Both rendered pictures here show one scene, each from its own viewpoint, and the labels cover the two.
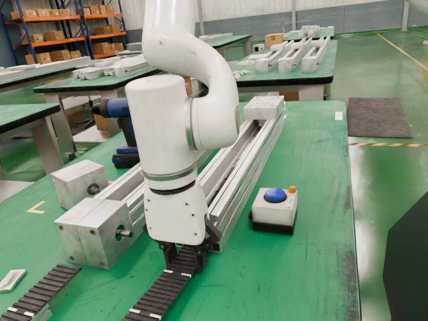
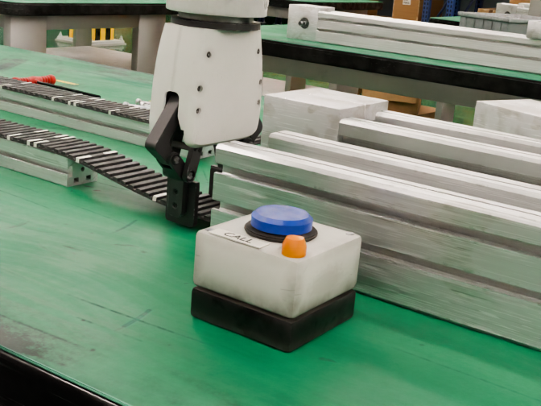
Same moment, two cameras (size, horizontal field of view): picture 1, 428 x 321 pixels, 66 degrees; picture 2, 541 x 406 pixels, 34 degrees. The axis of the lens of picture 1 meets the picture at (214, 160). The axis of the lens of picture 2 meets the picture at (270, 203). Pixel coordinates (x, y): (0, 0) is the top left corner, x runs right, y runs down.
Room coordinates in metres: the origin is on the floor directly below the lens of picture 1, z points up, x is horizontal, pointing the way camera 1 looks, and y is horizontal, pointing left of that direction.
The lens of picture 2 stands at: (0.67, -0.65, 1.01)
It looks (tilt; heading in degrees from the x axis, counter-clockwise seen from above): 16 degrees down; 101
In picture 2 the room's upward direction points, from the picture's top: 5 degrees clockwise
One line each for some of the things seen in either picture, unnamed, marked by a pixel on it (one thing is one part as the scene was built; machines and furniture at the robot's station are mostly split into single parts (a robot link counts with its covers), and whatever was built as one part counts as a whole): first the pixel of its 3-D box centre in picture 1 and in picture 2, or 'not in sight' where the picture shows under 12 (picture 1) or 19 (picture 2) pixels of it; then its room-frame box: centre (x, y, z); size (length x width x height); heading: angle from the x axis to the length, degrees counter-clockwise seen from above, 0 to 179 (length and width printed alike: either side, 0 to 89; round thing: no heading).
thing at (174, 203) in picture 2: (205, 254); (174, 188); (0.45, 0.03, 0.82); 0.03 x 0.03 x 0.07; 67
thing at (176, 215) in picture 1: (176, 206); (212, 75); (0.47, 0.07, 0.91); 0.10 x 0.07 x 0.11; 67
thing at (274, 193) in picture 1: (275, 195); (281, 225); (0.58, -0.12, 0.84); 0.04 x 0.04 x 0.02
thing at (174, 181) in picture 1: (169, 172); (218, 1); (0.47, 0.07, 0.97); 0.09 x 0.08 x 0.03; 67
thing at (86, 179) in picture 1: (84, 187); (524, 151); (0.76, 0.34, 0.83); 0.11 x 0.10 x 0.10; 46
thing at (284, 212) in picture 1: (271, 209); (284, 270); (0.58, -0.11, 0.81); 0.10 x 0.08 x 0.06; 68
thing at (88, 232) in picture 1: (102, 232); (316, 143); (0.54, 0.23, 0.83); 0.12 x 0.09 x 0.10; 68
